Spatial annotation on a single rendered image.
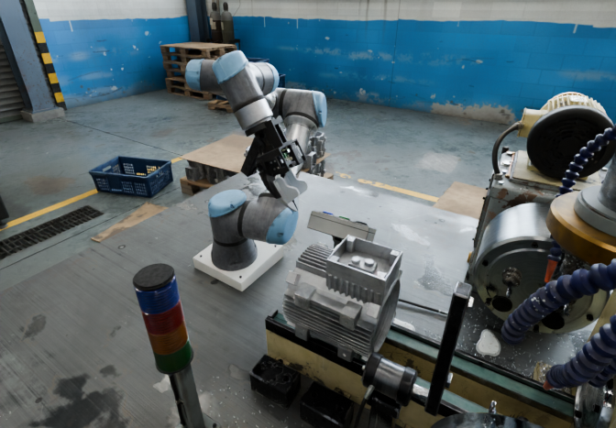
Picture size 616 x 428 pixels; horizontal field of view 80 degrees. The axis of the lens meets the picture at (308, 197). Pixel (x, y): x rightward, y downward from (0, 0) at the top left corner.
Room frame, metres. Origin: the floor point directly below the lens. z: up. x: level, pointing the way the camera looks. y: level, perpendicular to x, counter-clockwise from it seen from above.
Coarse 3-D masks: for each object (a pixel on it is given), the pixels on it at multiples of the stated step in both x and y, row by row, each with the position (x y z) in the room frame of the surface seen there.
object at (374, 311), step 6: (324, 246) 0.69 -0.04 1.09; (288, 276) 0.59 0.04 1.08; (294, 276) 0.58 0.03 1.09; (300, 276) 0.59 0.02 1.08; (288, 282) 0.58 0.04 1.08; (294, 282) 0.57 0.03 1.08; (372, 306) 0.50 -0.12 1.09; (378, 306) 0.49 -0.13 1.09; (372, 312) 0.49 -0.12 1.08; (378, 312) 0.49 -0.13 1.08; (378, 318) 0.49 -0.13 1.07; (294, 324) 0.57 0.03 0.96; (366, 360) 0.48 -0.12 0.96
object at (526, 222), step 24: (504, 216) 0.75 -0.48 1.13; (528, 216) 0.70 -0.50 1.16; (504, 240) 0.64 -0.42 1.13; (528, 240) 0.62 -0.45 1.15; (552, 240) 0.60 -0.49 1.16; (480, 264) 0.66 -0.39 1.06; (504, 264) 0.63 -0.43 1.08; (528, 264) 0.61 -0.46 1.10; (480, 288) 0.65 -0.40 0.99; (504, 288) 0.62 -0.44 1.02; (528, 288) 0.60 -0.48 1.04; (504, 312) 0.61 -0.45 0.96; (552, 312) 0.57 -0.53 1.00; (576, 312) 0.56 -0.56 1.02; (600, 312) 0.54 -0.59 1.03
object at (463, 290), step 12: (456, 288) 0.37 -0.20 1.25; (468, 288) 0.37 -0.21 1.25; (456, 300) 0.35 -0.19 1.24; (468, 300) 0.36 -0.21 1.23; (456, 312) 0.35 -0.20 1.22; (468, 312) 0.35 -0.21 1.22; (456, 324) 0.35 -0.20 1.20; (444, 336) 0.36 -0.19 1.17; (456, 336) 0.35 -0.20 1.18; (444, 348) 0.36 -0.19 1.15; (444, 360) 0.35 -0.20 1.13; (444, 372) 0.35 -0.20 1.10; (432, 384) 0.36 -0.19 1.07; (444, 384) 0.35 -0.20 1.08; (432, 396) 0.35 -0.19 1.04; (432, 408) 0.35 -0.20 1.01
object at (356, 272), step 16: (352, 240) 0.63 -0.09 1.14; (336, 256) 0.60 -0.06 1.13; (352, 256) 0.61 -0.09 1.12; (368, 256) 0.61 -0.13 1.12; (384, 256) 0.60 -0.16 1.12; (400, 256) 0.57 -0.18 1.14; (336, 272) 0.55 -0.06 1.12; (352, 272) 0.54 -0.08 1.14; (368, 272) 0.55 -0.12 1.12; (384, 272) 0.56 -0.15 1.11; (336, 288) 0.55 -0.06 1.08; (352, 288) 0.53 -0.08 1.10; (368, 288) 0.52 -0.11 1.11; (384, 288) 0.50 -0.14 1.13
